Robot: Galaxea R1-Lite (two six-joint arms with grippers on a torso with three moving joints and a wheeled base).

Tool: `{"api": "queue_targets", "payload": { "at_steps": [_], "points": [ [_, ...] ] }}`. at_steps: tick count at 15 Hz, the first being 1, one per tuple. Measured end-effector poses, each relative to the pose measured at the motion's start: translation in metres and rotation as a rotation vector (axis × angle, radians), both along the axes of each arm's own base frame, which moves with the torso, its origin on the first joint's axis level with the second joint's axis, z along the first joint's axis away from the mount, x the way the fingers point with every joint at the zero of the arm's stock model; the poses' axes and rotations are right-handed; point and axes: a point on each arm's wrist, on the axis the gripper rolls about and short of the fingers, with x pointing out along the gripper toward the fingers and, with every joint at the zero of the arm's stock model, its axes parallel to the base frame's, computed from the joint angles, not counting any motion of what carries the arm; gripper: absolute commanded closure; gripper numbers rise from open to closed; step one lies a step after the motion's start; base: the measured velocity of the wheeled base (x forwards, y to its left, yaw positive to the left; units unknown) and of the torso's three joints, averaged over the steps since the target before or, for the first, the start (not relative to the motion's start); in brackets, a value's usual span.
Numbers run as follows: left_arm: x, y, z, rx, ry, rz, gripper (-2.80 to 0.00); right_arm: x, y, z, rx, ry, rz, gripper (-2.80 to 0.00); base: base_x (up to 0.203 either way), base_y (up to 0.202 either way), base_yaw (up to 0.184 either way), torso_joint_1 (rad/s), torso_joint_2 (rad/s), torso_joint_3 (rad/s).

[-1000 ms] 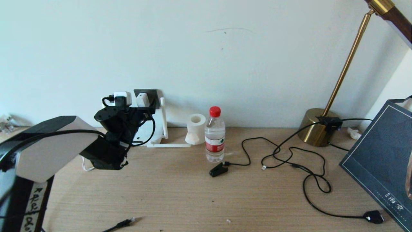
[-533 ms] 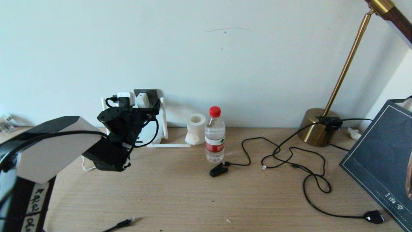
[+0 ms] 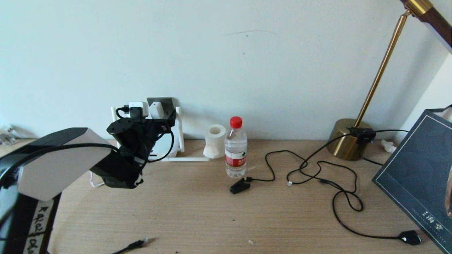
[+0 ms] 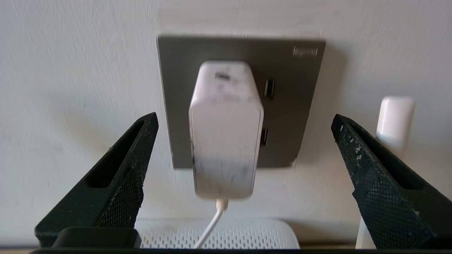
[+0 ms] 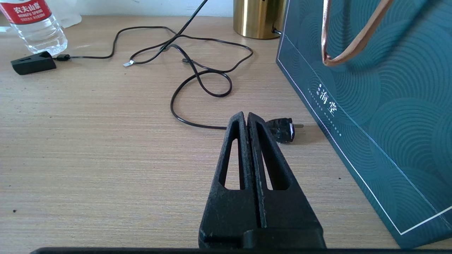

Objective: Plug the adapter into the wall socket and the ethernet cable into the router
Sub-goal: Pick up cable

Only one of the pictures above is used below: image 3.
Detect white power adapter with cable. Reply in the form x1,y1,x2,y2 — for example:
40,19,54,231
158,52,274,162
90,102,166,188

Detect black ethernet cable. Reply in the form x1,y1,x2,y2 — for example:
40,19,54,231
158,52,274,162
112,238,149,254

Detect white router with antennas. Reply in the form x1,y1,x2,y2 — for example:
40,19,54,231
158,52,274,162
112,107,210,162

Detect white toilet paper roll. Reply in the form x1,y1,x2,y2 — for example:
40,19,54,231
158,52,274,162
203,124,227,159

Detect water bottle with red cap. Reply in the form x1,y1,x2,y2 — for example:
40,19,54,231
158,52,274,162
225,116,248,178

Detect clear plastic object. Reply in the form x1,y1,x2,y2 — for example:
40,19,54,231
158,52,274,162
0,125,17,146

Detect brass desk lamp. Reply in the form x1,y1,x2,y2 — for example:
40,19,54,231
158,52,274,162
326,0,452,162

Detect black inline adapter box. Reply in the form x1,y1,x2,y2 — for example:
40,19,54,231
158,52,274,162
347,128,376,145

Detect dark teal gift bag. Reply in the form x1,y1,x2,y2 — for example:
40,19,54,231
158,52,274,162
371,104,452,254

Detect grey wall socket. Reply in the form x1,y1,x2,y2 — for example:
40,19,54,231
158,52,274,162
147,97,176,120

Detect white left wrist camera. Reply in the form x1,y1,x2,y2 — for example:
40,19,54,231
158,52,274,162
128,102,149,119

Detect black clip charger with cable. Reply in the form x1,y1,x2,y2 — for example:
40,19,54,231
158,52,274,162
230,151,308,194

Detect black cable with silver connector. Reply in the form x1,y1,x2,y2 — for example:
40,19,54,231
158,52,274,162
286,133,352,186

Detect black power cord with plug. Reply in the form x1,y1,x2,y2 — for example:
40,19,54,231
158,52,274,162
299,161,422,246

